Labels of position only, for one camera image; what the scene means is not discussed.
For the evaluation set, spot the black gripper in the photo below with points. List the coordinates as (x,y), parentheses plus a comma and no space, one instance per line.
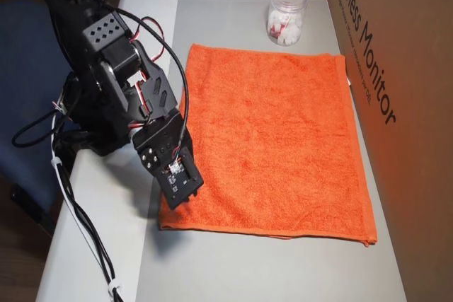
(163,138)

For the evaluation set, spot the orange terry towel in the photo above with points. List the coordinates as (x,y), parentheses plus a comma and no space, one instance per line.
(276,139)

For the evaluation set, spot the black perforated table clamp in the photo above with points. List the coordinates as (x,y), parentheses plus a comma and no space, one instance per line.
(106,148)

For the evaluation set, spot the grey table mat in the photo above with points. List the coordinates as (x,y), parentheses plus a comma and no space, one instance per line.
(230,273)

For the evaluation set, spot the blue fabric office chair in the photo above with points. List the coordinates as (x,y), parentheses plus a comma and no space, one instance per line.
(21,68)

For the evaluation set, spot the red white paper packet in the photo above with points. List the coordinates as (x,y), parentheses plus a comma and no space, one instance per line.
(276,29)

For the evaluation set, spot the white cubes in jar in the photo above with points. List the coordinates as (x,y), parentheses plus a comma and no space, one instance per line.
(293,35)

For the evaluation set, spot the brown Business Monitor cardboard box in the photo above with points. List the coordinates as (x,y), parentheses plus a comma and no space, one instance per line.
(407,139)

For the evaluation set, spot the black square wrist camera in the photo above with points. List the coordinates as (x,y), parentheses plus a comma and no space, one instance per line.
(180,181)

